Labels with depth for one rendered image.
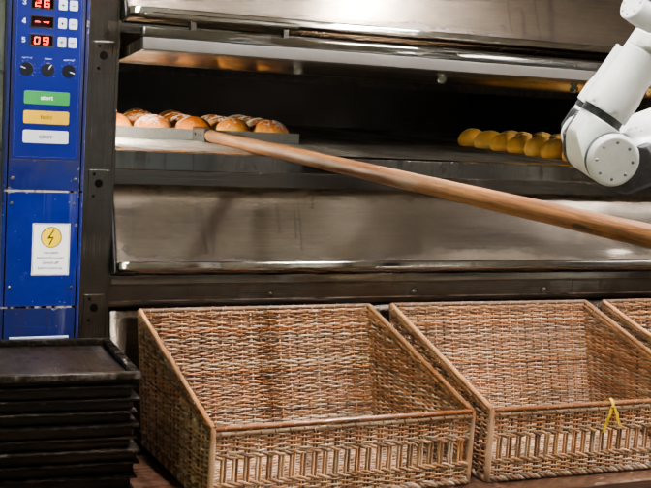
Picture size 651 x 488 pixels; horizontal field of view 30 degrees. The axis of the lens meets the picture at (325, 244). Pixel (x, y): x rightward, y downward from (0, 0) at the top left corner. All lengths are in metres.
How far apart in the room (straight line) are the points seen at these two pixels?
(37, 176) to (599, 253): 1.41
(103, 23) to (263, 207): 0.53
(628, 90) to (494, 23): 1.09
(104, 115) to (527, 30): 1.02
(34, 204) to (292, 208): 0.58
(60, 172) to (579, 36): 1.29
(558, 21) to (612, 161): 1.21
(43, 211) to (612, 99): 1.19
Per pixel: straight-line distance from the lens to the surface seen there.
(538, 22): 2.96
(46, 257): 2.50
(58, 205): 2.49
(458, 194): 1.88
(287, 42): 2.50
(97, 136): 2.53
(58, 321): 2.53
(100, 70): 2.52
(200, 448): 2.23
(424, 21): 2.79
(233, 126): 3.11
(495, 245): 2.93
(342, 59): 2.54
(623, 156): 1.81
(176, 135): 3.05
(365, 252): 2.76
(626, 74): 1.83
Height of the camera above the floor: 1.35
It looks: 8 degrees down
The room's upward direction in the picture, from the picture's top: 4 degrees clockwise
